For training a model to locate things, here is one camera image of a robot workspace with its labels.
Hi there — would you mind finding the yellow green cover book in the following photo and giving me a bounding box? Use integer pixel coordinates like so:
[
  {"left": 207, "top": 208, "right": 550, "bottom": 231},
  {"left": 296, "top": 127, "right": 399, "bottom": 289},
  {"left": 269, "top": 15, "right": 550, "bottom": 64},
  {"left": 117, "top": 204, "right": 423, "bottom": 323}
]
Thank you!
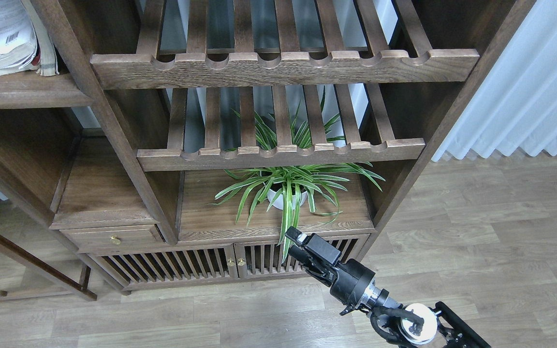
[{"left": 0, "top": 0, "right": 38, "bottom": 72}]

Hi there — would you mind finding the wooden drawer with brass knob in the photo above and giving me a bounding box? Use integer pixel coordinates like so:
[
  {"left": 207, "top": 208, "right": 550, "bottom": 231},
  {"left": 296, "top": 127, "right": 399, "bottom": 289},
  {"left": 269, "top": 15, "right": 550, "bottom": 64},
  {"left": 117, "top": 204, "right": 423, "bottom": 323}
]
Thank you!
[{"left": 60, "top": 224, "right": 166, "bottom": 252}]

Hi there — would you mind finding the white pleated curtain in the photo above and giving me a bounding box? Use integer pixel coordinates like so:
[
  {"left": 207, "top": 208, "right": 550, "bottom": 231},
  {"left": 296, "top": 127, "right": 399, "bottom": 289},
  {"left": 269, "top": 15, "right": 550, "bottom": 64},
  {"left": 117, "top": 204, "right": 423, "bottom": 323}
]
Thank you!
[{"left": 432, "top": 0, "right": 557, "bottom": 161}]

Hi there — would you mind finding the white plant pot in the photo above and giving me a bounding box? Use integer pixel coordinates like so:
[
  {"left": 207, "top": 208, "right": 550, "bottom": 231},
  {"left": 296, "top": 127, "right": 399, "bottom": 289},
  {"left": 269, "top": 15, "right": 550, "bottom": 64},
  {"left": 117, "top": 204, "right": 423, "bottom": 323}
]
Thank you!
[{"left": 266, "top": 186, "right": 308, "bottom": 210}]

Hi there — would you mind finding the dark maroon cover book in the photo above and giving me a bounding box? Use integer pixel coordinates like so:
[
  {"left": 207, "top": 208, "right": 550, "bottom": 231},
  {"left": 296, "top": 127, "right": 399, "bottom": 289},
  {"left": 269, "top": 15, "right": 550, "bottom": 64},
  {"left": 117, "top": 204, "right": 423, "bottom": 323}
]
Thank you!
[{"left": 20, "top": 0, "right": 60, "bottom": 77}]

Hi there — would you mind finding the dark wooden bookshelf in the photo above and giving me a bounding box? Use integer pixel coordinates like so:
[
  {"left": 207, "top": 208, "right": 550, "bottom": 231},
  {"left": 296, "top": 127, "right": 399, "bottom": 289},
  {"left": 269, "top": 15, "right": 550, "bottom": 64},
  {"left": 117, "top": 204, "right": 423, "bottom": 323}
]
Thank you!
[{"left": 0, "top": 0, "right": 534, "bottom": 301}]

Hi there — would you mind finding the right slatted cabinet door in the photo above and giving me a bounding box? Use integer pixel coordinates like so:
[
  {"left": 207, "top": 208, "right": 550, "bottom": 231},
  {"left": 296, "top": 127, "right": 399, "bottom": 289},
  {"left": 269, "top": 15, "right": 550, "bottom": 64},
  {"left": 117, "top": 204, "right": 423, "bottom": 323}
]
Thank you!
[{"left": 234, "top": 233, "right": 369, "bottom": 279}]

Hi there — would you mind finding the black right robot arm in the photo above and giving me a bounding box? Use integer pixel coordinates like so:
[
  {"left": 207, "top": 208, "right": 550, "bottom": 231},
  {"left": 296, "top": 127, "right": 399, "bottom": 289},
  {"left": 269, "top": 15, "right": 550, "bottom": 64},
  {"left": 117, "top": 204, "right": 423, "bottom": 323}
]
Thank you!
[{"left": 286, "top": 227, "right": 489, "bottom": 348}]

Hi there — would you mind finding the green spider plant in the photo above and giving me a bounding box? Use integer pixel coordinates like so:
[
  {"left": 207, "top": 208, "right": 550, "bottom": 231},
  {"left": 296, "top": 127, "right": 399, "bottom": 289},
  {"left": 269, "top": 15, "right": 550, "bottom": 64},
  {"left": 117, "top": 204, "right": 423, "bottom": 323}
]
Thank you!
[{"left": 208, "top": 86, "right": 385, "bottom": 264}]

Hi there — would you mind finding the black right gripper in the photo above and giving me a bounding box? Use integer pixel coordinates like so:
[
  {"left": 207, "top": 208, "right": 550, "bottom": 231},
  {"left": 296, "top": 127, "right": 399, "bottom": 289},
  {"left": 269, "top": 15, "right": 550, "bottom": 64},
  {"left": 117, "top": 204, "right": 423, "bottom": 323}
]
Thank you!
[{"left": 285, "top": 227, "right": 374, "bottom": 307}]

